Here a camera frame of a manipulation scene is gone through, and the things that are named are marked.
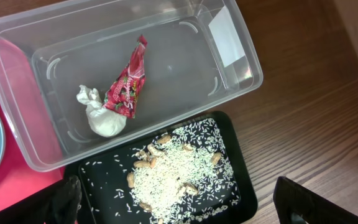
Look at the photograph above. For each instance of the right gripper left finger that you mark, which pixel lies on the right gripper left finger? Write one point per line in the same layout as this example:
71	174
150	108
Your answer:
58	203

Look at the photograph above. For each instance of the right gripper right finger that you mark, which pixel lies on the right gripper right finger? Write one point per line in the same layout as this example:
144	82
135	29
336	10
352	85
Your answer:
296	204

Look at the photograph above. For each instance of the white tissue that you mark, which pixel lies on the white tissue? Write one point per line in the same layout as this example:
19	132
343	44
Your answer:
102	121

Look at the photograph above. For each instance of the red snack wrapper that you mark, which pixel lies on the red snack wrapper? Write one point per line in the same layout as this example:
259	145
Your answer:
123	95

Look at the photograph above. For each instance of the red plastic tray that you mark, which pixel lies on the red plastic tray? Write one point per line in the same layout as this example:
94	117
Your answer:
17	179

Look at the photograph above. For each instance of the black plastic tray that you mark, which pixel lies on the black plastic tray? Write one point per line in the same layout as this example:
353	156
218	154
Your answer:
104	186

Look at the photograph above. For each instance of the spilled rice and peanuts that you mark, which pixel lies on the spilled rice and peanuts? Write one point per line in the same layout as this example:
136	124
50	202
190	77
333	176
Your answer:
176	177

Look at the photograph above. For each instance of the clear plastic bin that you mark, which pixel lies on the clear plastic bin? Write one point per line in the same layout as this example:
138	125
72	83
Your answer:
199	55

